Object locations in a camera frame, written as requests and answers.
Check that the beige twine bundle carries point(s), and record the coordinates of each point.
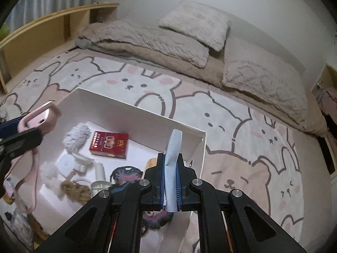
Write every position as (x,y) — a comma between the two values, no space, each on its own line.
(75,191)

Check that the quilted beige pillow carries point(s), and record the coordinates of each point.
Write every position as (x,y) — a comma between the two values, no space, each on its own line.
(263,79)

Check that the small fluffy beige pillow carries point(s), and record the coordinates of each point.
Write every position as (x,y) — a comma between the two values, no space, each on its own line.
(197,23)

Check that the wooden shelf unit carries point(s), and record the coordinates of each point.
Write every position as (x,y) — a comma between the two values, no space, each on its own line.
(34,44)

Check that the pink clothes pile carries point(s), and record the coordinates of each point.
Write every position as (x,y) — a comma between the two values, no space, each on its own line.
(327,97)

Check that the round crocheted coaster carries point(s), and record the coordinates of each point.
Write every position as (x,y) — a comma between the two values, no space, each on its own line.
(158,220)

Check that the bear printed blanket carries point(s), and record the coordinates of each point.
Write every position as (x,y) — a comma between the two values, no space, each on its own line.
(237,150)

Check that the beige folded duvet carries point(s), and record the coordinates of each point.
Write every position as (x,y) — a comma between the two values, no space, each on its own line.
(214,68)

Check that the long fluffy beige pillow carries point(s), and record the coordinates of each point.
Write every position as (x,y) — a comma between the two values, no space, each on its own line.
(158,42)

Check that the white cardboard box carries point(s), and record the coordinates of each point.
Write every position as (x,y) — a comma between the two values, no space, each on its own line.
(118,110)

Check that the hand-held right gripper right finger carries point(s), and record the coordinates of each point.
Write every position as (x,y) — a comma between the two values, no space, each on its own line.
(179,189)

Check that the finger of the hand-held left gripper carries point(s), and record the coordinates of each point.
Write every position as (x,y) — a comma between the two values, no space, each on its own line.
(10,126)

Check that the light blue strip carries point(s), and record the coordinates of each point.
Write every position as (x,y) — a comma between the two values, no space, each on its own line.
(173,150)

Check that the red flat box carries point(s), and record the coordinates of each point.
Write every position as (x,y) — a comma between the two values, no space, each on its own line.
(109,145)

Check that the white plastic handheld gadget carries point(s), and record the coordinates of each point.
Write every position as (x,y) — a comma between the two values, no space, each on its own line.
(67,163)

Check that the clear press-on nail case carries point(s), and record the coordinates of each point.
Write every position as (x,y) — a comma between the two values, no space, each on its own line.
(18,224)

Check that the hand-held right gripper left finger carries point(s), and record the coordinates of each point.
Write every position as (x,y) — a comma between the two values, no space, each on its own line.
(162,189)

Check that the white plastic bottle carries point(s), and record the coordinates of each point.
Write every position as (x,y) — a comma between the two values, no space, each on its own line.
(99,172)

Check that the oval wooden block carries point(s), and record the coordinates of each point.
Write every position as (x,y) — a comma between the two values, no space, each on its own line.
(151,163)

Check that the small printed packet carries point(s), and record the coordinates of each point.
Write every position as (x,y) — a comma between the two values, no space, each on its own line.
(10,189)

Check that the pink looped plastic tool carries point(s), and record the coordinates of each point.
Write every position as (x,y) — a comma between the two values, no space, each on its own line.
(51,116)

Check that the green plush toy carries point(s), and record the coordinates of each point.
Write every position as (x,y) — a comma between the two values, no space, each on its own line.
(3,31)

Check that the white yarn ball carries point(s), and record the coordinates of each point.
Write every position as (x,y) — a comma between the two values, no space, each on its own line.
(77,137)

